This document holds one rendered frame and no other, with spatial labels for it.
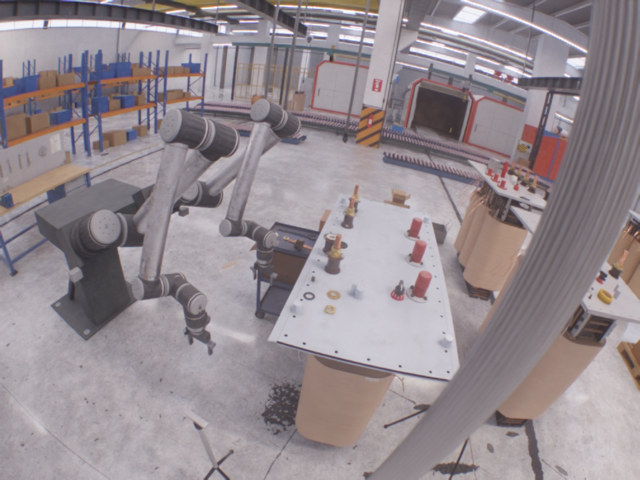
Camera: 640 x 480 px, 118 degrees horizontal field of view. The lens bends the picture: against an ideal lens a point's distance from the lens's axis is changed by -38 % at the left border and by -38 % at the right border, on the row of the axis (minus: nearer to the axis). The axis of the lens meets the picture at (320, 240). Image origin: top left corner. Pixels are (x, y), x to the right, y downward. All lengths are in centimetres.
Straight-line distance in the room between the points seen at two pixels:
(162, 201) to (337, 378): 114
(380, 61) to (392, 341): 1111
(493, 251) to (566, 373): 198
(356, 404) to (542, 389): 159
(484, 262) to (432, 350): 286
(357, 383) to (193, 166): 130
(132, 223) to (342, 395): 152
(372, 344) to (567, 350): 162
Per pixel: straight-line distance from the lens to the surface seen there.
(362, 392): 163
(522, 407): 289
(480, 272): 417
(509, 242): 406
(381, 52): 1192
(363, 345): 125
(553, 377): 266
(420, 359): 129
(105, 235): 181
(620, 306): 235
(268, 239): 190
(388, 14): 1219
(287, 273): 278
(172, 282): 153
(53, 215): 264
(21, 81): 877
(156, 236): 137
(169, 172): 131
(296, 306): 129
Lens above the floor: 227
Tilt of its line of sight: 29 degrees down
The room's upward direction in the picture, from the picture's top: 9 degrees clockwise
